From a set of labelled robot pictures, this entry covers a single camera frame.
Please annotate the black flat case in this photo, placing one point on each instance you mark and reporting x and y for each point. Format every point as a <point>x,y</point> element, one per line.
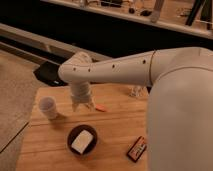
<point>48,74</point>

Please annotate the dark brown bowl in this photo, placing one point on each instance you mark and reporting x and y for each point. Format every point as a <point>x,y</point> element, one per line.
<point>74,133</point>

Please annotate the white sponge block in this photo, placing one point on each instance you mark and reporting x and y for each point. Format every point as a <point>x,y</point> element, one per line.
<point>82,141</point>

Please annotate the red and black box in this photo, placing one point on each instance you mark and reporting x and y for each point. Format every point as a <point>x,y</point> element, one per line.
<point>137,149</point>

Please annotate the small clear glass object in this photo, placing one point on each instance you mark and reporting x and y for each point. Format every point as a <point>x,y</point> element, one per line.
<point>136,91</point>

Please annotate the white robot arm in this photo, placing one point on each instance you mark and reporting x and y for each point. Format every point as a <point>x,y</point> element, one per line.
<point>180,104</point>

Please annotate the small orange pepper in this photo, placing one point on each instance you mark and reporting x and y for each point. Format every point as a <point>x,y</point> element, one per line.
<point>100,108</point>

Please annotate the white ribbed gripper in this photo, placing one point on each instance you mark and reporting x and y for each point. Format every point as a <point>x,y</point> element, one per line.
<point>81,93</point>

